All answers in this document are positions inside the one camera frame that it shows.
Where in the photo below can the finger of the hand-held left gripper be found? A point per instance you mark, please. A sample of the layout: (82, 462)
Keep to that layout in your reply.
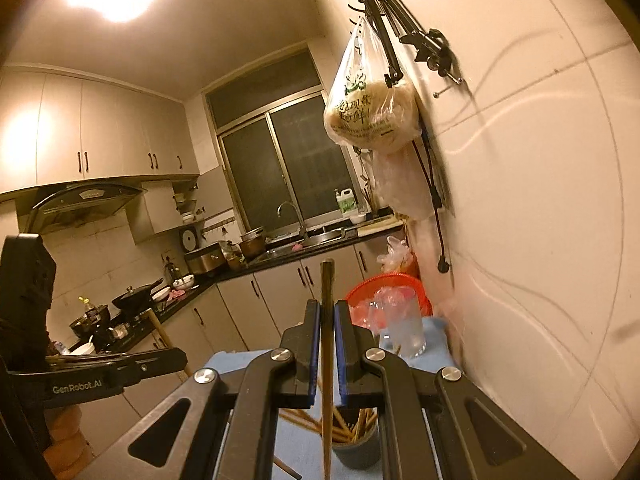
(150, 362)

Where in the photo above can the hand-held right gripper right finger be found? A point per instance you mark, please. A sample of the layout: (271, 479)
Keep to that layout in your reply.
(340, 345)

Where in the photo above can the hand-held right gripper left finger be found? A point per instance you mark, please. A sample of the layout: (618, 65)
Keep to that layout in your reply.
(316, 345)

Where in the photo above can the long wooden chopstick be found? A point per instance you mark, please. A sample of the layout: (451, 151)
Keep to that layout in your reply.
(159, 327)
(327, 285)

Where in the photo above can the group of wooden chopsticks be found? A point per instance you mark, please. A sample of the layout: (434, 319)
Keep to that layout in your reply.
(345, 430)

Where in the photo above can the black utensil holder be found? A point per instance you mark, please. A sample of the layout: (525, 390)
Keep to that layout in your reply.
(355, 452)

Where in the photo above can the person's left hand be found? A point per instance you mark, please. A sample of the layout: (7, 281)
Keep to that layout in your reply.
(65, 425)

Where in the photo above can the lower kitchen cabinets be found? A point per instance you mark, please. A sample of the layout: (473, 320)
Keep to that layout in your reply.
(280, 300)

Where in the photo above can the kitchen cabinets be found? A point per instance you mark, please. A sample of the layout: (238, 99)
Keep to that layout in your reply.
(100, 130)
(280, 300)

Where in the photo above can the red plastic basket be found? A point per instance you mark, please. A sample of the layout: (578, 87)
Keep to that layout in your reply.
(365, 290)

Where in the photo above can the oil bottle with yellow cap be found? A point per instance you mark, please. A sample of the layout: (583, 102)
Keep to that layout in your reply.
(88, 307)

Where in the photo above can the black wok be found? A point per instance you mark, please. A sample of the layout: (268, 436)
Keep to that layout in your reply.
(135, 297)

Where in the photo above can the white bowl with spoon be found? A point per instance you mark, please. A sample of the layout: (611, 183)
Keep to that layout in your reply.
(82, 349)

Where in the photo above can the clear glass pitcher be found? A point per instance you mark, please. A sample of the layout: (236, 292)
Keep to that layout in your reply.
(407, 330)

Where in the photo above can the dark cooking pot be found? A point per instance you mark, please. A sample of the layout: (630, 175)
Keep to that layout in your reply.
(90, 325)

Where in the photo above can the pink cloth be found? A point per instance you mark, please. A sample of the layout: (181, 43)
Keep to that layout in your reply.
(177, 295)

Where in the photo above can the blue towel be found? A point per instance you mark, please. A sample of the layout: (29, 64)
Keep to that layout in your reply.
(235, 360)

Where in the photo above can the white dish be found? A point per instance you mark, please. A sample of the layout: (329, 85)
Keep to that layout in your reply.
(184, 282)

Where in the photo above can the dark kettle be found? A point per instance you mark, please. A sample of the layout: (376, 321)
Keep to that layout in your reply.
(171, 270)

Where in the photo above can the black kitchen countertop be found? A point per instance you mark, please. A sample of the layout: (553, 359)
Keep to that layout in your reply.
(210, 285)

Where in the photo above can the steel kitchen sink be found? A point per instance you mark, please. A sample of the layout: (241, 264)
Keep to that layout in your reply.
(310, 242)

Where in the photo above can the black range hood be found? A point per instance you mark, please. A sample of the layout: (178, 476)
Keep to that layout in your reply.
(85, 202)

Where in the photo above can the white and pink plastic bag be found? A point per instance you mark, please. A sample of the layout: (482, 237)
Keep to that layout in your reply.
(395, 257)

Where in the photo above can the silver metal pot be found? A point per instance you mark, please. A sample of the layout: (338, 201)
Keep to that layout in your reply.
(205, 261)

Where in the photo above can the brown cooking pot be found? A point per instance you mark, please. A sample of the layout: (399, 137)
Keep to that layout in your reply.
(252, 246)

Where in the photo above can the wooden cutting board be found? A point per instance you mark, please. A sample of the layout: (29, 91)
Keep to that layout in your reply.
(380, 225)

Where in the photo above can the small white bowl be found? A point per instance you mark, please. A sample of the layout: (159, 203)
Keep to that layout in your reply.
(358, 219)

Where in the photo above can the round dial kitchen scale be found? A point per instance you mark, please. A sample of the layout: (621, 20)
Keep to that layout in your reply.
(189, 239)

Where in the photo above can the green detergent bottle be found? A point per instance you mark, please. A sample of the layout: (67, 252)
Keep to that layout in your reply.
(345, 204)

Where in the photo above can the hanging white plastic bag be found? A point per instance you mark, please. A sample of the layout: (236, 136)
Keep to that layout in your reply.
(405, 185)

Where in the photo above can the upper kitchen cabinets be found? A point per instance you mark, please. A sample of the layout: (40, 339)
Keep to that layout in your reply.
(100, 130)

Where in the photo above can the kitchen window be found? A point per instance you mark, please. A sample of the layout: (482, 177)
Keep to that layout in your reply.
(290, 160)

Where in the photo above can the hanging plastic bag with bread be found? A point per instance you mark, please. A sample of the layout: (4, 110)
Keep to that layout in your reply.
(370, 115)

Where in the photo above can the wall hook rail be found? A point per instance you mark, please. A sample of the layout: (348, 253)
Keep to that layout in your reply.
(218, 227)

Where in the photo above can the wall shelf with bowls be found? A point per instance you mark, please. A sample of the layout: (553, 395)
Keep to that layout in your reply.
(187, 210)

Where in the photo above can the black wall rack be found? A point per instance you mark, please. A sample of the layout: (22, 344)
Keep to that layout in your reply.
(390, 15)

